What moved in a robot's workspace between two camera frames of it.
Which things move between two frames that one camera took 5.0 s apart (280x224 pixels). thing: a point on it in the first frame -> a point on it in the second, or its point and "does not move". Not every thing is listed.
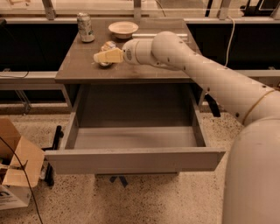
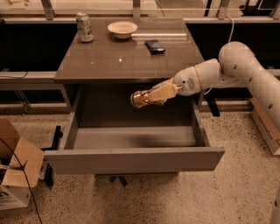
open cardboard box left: [21, 164] does not move
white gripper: [130, 54] -> [186, 81]
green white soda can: [85, 27] does not move
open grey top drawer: [132, 129] does not move
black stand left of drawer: [49, 171] does not move
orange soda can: [106, 46] -> [143, 98]
